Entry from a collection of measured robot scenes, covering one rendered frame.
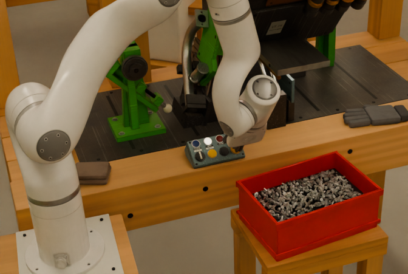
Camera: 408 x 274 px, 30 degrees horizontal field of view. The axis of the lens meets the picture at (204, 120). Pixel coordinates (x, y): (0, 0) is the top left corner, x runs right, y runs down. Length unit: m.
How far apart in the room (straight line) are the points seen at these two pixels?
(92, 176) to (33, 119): 0.51
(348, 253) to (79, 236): 0.69
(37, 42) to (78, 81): 3.66
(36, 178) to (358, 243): 0.83
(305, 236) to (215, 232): 1.41
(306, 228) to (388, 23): 1.19
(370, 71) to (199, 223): 1.15
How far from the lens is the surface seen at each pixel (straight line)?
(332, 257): 1.99
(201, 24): 2.24
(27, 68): 4.89
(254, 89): 1.81
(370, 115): 2.31
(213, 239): 3.28
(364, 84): 2.54
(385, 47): 2.87
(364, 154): 2.30
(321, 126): 2.29
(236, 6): 1.68
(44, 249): 1.81
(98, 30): 1.59
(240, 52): 1.74
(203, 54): 2.27
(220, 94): 1.77
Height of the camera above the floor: 2.05
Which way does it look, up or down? 30 degrees down
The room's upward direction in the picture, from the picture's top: 2 degrees counter-clockwise
